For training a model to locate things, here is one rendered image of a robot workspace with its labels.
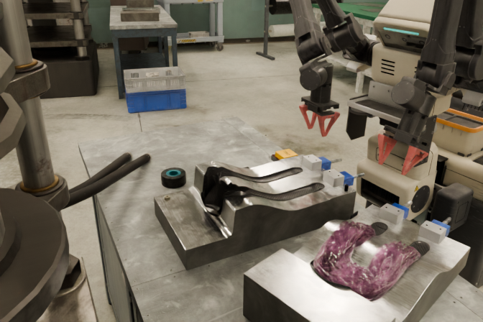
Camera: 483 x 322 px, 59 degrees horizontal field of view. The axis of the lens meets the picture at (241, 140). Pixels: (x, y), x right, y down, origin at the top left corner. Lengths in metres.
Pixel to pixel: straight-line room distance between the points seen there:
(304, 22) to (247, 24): 6.72
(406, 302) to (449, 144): 0.96
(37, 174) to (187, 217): 0.39
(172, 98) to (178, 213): 3.36
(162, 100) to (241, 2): 3.82
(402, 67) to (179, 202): 0.81
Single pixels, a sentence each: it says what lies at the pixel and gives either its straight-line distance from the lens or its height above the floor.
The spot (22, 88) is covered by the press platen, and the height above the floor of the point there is 1.27.
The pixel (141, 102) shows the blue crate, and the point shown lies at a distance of 4.41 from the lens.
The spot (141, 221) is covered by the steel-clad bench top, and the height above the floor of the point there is 0.80.
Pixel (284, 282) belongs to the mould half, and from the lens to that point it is 0.86.
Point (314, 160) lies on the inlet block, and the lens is 1.30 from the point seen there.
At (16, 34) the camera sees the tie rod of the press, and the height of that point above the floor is 1.35.
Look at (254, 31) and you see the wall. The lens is 7.99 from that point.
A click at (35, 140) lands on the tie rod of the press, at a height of 1.15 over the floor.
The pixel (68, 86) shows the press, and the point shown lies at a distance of 5.10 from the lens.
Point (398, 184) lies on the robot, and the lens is 1.51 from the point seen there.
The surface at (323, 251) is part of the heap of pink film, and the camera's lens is 0.97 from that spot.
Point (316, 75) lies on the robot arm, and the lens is 1.12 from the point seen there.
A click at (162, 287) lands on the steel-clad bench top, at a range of 1.02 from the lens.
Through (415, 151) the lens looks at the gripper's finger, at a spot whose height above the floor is 1.06.
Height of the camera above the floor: 1.48
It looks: 24 degrees down
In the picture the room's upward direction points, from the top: 1 degrees clockwise
